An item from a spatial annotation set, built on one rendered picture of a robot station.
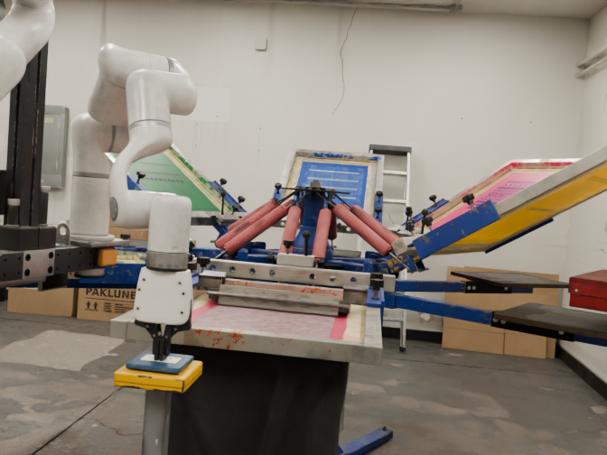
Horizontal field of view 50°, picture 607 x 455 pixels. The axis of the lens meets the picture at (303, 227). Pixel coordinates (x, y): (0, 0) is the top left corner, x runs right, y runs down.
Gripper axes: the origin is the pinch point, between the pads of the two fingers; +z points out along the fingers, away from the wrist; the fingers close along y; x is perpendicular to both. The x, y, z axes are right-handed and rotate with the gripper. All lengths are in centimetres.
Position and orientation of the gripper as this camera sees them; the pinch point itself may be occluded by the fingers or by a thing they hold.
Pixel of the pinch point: (161, 348)
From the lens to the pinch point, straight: 127.4
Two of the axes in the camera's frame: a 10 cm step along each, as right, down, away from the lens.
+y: 9.9, 0.8, -1.0
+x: 1.1, -0.5, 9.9
